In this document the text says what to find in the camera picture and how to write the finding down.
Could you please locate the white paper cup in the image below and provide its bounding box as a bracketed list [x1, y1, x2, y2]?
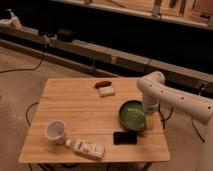
[44, 120, 67, 144]

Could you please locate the black cable under table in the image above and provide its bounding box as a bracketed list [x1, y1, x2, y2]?
[25, 101, 40, 127]

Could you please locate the white plastic bottle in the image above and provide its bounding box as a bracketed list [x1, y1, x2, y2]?
[65, 139, 105, 160]

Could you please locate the white rectangular block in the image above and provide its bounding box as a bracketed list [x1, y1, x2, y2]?
[99, 86, 115, 97]

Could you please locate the black floor cable left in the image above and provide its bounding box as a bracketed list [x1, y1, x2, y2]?
[0, 49, 46, 75]

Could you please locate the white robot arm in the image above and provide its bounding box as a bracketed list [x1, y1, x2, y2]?
[137, 71, 213, 171]

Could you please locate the reddish brown sausage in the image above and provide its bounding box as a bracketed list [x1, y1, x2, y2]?
[94, 81, 112, 89]

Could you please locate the black rectangular box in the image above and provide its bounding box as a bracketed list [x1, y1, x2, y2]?
[113, 132, 137, 145]

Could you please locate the white spray bottle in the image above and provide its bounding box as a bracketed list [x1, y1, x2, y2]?
[0, 9, 22, 29]

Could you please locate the black cable right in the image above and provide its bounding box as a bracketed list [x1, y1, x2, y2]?
[157, 103, 206, 144]

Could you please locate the dark round object on ledge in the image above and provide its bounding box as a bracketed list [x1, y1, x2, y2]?
[57, 29, 75, 42]

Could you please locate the green ceramic bowl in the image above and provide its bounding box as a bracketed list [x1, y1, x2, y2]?
[119, 100, 146, 131]

